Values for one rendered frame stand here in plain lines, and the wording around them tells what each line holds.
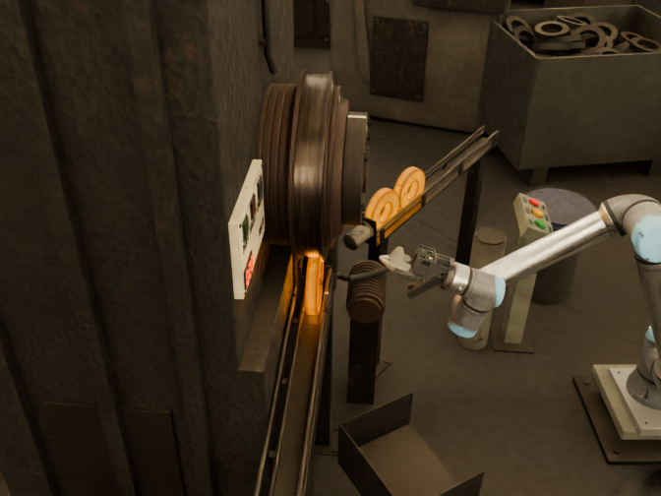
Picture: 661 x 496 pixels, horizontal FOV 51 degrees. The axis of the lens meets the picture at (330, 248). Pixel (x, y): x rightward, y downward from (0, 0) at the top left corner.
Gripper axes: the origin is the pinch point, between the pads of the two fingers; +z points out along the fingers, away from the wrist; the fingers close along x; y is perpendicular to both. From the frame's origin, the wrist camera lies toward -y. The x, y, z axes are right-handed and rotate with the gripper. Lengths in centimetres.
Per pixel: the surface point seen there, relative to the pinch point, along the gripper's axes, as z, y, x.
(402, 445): -11, -12, 55
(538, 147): -93, -22, -183
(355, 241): 6.4, -9.0, -18.9
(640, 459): -109, -42, 4
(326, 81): 33, 52, 13
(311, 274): 20.3, 1.5, 18.6
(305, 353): 15.3, -15.3, 30.9
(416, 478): -15, -12, 64
